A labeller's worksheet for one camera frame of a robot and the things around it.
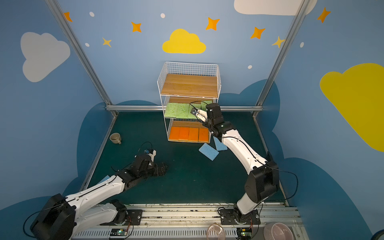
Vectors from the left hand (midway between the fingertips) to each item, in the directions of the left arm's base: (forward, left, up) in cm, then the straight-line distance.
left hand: (162, 165), depth 86 cm
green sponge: (+26, -4, +20) cm, 33 cm away
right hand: (+23, -28, +23) cm, 43 cm away
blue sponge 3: (-6, +34, -6) cm, 35 cm away
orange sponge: (+29, -4, -6) cm, 30 cm away
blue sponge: (+13, -29, -6) cm, 32 cm away
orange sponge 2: (+26, -11, -4) cm, 29 cm away
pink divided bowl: (-30, -60, -6) cm, 67 cm away
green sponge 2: (+25, -11, +20) cm, 34 cm away
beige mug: (+22, +37, -4) cm, 43 cm away
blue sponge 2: (+17, -36, -6) cm, 40 cm away
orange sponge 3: (+26, -26, -5) cm, 37 cm away
